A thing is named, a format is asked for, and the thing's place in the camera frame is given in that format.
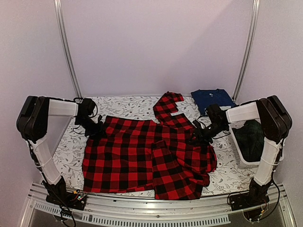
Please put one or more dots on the red black plaid shirt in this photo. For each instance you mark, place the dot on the red black plaid shirt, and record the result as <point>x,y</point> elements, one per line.
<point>164,155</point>

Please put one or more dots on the right aluminium frame post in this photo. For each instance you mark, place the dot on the right aluminium frame post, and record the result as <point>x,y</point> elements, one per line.
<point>248,47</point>

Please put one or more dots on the dark green plaid garment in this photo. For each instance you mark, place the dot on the dark green plaid garment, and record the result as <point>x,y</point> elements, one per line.
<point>250,139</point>

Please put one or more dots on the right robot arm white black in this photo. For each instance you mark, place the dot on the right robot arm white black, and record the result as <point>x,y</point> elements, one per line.
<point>276,124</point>

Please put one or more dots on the floral patterned table cloth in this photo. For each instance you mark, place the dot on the floral patterned table cloth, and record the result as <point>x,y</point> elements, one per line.
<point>228,177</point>

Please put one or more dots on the folded navy blue shirt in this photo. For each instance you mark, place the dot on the folded navy blue shirt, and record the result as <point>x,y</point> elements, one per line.
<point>205,98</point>

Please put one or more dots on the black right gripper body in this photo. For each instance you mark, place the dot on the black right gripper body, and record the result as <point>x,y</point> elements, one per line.
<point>207,135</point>

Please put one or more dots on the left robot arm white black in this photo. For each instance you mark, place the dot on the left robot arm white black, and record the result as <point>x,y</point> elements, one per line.
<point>32,123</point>

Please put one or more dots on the aluminium front rail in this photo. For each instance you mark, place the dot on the aluminium front rail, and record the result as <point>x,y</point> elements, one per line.
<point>108,210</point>

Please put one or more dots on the aluminium frame post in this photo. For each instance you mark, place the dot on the aluminium frame post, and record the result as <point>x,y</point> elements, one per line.
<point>65,46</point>
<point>248,47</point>

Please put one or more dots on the white plastic laundry basket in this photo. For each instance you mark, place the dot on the white plastic laundry basket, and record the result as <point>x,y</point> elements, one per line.
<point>242,164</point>

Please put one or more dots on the left aluminium frame post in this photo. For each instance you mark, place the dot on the left aluminium frame post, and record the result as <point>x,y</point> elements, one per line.
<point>65,46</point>

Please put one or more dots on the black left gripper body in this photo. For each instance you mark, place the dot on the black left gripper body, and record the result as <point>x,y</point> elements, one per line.
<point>91,129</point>

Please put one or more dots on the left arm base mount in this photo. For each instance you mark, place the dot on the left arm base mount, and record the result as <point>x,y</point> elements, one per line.
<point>57,194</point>

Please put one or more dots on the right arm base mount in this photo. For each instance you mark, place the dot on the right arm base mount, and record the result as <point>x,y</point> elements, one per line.
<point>256,196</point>

